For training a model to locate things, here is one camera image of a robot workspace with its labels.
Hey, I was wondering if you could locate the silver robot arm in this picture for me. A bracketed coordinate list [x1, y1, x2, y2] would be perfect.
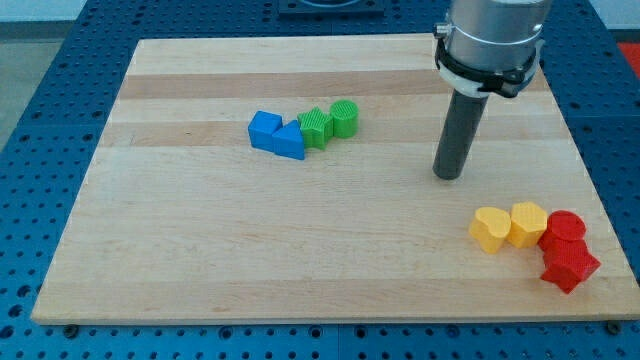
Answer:
[434, 0, 552, 98]

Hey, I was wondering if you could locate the blue cube block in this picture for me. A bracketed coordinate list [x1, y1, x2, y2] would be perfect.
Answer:
[247, 111, 283, 152]

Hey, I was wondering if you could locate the blue triangle block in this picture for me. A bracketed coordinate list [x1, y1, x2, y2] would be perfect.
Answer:
[272, 120, 305, 160]

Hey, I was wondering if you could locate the green star block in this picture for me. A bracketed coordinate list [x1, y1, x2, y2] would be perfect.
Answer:
[297, 107, 333, 150]

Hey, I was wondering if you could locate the green cylinder block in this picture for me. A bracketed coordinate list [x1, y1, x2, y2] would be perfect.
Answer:
[330, 99, 359, 138]

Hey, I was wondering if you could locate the light wooden board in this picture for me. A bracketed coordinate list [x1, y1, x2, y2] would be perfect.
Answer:
[31, 34, 639, 325]

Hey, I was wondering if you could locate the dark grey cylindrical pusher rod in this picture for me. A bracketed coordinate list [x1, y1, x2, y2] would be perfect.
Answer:
[432, 90, 487, 180]

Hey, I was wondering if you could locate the yellow heart block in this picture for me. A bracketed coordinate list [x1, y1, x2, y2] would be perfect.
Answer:
[468, 207, 511, 254]

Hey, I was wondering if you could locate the yellow hexagon block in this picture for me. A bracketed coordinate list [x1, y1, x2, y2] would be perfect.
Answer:
[507, 202, 548, 248]

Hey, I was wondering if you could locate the red cylinder block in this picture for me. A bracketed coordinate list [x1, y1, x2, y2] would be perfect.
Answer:
[538, 210, 587, 251]

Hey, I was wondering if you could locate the red star block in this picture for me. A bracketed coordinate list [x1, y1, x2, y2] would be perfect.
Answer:
[540, 241, 601, 294]

